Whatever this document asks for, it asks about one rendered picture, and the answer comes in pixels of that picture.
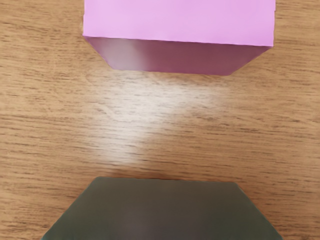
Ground pink block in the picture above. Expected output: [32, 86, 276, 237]
[82, 0, 277, 77]

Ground dark grey-green block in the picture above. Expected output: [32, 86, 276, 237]
[39, 176, 284, 240]

